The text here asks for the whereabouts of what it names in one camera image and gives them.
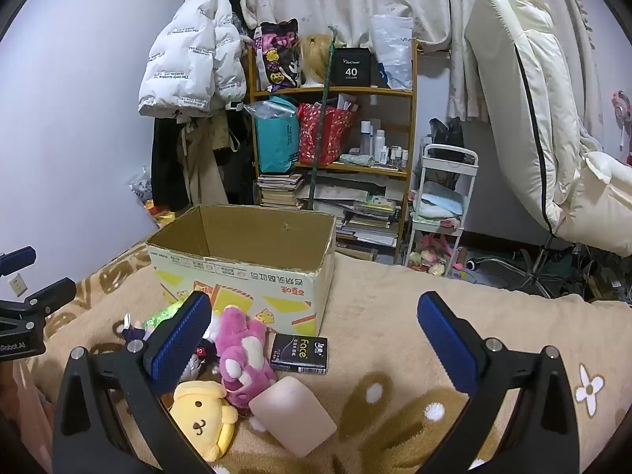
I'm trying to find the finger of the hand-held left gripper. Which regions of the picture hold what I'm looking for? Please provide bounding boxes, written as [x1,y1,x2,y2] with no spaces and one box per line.
[0,246,37,277]
[24,278,77,319]

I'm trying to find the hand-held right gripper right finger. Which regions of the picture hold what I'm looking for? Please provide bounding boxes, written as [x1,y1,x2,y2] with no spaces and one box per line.
[416,291,581,474]

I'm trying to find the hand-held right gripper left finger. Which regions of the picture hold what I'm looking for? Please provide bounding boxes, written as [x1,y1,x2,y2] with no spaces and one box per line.
[52,290,214,474]

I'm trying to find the pink plush bear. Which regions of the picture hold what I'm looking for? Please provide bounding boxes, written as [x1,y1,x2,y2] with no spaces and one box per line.
[213,305,280,416]

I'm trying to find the yellow plush dog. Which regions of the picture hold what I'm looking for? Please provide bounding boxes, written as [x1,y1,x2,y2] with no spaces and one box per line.
[172,380,239,462]

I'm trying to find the printed cardboard box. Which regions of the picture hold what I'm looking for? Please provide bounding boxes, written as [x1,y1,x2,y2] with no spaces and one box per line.
[145,204,337,339]

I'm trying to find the black tissue pack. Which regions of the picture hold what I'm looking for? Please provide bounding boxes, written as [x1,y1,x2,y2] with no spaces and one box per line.
[269,333,329,375]

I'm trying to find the pink soft foam block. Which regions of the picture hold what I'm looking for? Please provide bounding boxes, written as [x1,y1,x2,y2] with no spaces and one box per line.
[248,375,338,459]

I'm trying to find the person's left forearm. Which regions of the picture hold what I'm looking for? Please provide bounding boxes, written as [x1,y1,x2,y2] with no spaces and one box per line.
[0,358,54,474]

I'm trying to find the small white plush toy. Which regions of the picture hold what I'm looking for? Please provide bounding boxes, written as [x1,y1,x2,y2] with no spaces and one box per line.
[182,328,220,386]

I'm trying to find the green plastic packet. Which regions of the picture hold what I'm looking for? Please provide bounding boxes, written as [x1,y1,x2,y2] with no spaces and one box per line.
[142,301,186,334]

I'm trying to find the beige printed blanket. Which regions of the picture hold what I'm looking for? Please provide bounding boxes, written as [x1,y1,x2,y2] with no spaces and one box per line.
[20,242,632,474]

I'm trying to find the pile of small toys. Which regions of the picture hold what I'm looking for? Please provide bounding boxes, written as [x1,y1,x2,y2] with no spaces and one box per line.
[410,234,465,277]

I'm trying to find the folded cloths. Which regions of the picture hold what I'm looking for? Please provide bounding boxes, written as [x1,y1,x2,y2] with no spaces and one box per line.
[415,181,465,230]

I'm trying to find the printed plastic bag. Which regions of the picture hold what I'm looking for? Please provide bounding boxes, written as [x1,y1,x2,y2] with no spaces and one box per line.
[131,168,154,204]

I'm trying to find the pile of papers and books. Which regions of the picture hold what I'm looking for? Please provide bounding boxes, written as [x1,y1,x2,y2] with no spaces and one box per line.
[336,197,402,248]

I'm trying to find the black hanging coat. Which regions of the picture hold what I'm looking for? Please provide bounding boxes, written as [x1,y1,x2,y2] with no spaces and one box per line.
[150,116,191,211]

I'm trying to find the beige hanging coat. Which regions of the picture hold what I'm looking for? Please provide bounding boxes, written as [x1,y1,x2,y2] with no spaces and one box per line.
[182,118,230,205]

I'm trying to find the stack of books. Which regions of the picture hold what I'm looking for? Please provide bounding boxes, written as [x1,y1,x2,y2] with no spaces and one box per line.
[257,173,304,208]

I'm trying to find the white rolling cart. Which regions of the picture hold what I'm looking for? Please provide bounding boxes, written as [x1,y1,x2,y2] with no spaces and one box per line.
[404,144,479,270]

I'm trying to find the dark hanging clothes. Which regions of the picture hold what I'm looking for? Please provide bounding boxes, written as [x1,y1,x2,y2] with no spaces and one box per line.
[224,109,258,203]

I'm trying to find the black bag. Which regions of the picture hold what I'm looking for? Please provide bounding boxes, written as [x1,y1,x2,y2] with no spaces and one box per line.
[429,117,465,161]

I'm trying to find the group of cosmetic bottles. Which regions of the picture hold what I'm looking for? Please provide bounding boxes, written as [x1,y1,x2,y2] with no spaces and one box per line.
[359,118,410,166]

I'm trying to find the teal paper bag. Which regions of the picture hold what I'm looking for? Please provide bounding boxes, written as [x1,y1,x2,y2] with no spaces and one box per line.
[252,101,301,173]

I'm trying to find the red gift bag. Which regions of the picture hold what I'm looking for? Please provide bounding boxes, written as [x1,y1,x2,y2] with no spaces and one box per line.
[297,103,354,166]

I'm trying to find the green pole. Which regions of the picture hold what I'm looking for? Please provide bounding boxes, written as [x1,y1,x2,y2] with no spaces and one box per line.
[306,24,337,211]

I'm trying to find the white puffer jacket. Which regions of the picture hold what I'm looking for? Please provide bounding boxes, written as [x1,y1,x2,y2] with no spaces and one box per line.
[138,0,248,118]

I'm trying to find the cream padded chair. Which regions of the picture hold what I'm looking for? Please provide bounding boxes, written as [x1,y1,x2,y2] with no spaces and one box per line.
[464,0,632,299]

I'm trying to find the wooden shelf rack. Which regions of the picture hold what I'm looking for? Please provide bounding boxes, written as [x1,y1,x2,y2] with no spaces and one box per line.
[247,39,418,265]

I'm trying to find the black cardboard box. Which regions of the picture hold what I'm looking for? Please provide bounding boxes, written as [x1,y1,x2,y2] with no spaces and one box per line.
[330,47,372,87]

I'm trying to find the pink desk fan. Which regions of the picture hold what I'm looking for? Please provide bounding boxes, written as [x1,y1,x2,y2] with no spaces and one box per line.
[611,90,632,151]

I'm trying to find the clear plastic bag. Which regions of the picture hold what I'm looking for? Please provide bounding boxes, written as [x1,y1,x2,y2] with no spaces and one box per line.
[370,14,414,90]

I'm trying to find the printed cartoon tote bag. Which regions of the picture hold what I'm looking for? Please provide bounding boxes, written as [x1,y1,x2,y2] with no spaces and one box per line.
[253,19,303,92]

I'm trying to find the blonde wig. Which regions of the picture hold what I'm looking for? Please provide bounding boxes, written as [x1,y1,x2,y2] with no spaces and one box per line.
[296,34,337,87]

